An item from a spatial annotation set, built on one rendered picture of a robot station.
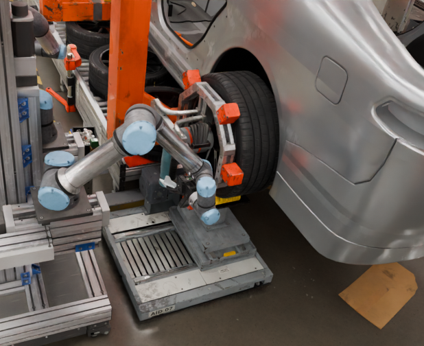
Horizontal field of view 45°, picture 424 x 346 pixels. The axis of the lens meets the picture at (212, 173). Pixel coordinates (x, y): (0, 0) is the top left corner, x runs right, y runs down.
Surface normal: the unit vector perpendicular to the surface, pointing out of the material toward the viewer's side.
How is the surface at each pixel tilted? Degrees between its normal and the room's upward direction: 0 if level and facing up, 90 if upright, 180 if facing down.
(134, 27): 90
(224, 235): 0
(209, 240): 0
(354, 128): 90
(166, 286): 0
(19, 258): 90
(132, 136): 85
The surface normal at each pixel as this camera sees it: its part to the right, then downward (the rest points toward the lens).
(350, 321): 0.15, -0.79
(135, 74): 0.44, 0.59
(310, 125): -0.89, 0.16
